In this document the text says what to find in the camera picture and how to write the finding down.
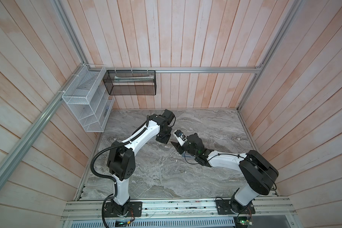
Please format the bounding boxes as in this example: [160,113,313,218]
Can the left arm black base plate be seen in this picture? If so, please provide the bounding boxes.
[102,200,143,218]

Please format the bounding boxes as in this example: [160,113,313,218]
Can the black mesh basket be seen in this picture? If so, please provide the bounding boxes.
[103,69,157,96]

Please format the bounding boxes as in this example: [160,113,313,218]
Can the white ventilation grille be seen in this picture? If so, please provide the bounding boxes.
[69,218,235,228]

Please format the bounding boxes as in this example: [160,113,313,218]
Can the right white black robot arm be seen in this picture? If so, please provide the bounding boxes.
[172,130,279,213]

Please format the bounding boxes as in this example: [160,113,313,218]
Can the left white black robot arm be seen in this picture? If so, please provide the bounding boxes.
[107,109,175,206]

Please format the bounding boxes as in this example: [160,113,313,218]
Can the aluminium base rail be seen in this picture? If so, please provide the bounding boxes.
[60,197,297,221]

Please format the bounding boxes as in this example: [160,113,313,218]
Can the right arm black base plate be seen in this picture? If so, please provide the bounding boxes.
[215,197,256,215]

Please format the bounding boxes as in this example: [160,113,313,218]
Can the white wire mesh shelf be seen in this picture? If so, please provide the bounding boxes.
[62,64,115,133]

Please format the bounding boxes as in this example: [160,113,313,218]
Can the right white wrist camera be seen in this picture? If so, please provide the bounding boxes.
[173,130,187,147]

